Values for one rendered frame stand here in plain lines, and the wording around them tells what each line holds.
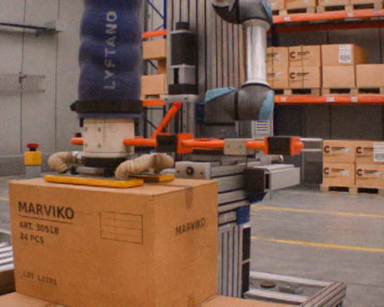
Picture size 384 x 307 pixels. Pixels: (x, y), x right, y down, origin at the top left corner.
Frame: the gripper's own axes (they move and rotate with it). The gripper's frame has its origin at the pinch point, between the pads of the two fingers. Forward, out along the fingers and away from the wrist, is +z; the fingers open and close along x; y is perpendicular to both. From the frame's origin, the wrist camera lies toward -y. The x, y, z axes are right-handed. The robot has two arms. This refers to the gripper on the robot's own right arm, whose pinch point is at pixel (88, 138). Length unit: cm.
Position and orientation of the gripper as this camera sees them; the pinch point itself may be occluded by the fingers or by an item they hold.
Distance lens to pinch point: 220.8
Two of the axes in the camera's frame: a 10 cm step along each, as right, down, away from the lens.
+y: 8.8, 0.2, -4.7
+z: 0.1, 10.0, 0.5
